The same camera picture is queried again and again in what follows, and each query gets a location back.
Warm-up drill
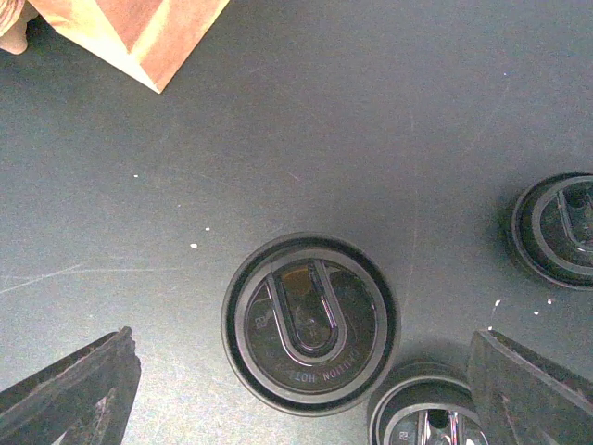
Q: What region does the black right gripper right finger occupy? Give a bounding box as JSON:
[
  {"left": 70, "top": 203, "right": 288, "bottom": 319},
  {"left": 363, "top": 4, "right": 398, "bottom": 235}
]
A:
[{"left": 467, "top": 330, "right": 592, "bottom": 444}]

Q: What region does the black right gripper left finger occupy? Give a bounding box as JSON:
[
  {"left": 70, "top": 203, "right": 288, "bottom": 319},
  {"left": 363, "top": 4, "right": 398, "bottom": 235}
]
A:
[{"left": 1, "top": 326, "right": 141, "bottom": 444}]

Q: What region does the brown paper bag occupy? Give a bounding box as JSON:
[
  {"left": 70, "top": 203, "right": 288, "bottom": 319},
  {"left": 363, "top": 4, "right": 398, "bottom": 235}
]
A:
[{"left": 32, "top": 0, "right": 229, "bottom": 94}]

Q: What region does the black coffee cup lid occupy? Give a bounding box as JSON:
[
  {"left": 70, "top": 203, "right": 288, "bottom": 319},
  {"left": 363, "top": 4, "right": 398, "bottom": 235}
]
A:
[{"left": 367, "top": 361, "right": 490, "bottom": 444}]

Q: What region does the black lid stack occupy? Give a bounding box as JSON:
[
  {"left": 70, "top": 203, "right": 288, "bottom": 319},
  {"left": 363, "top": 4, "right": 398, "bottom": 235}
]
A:
[{"left": 500, "top": 172, "right": 592, "bottom": 291}]

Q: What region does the brown pulp cup carrier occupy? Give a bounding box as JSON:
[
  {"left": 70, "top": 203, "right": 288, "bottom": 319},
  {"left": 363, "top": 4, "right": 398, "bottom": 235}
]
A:
[{"left": 0, "top": 0, "right": 39, "bottom": 55}]

